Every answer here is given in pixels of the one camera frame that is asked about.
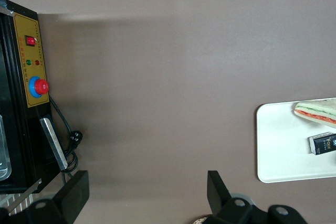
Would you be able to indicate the small black box gold print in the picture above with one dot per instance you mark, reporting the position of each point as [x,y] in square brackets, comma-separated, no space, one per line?
[325,144]

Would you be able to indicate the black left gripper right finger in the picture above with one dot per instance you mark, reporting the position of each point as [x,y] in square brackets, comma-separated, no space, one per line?
[236,213]

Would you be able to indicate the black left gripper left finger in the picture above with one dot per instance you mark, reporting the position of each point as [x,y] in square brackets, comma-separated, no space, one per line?
[63,203]

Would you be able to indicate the black machine yellow control panel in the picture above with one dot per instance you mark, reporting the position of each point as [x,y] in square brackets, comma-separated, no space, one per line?
[31,51]

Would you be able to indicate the light wicker basket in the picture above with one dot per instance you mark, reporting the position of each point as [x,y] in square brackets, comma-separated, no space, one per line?
[200,220]

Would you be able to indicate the beige plastic tray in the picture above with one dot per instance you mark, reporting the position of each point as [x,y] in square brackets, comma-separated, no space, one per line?
[283,142]

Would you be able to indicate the wrapped triangle sandwich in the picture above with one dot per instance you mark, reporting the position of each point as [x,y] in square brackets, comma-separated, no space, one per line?
[320,115]

